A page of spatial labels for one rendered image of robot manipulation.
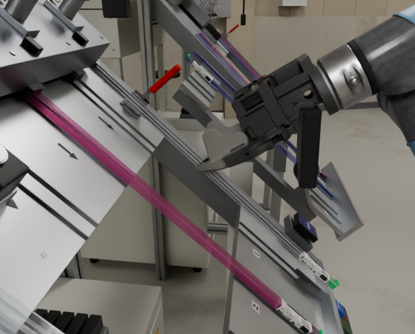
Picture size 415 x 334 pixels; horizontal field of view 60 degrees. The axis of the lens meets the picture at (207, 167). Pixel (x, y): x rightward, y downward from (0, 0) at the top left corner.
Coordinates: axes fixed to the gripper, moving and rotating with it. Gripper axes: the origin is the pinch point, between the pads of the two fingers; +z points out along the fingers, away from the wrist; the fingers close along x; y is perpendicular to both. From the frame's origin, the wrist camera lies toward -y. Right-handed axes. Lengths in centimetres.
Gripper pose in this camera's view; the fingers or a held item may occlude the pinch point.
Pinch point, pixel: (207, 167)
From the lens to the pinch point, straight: 54.7
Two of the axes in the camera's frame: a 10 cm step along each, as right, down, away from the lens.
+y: -5.3, -8.0, -2.7
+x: -1.3, 4.0, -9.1
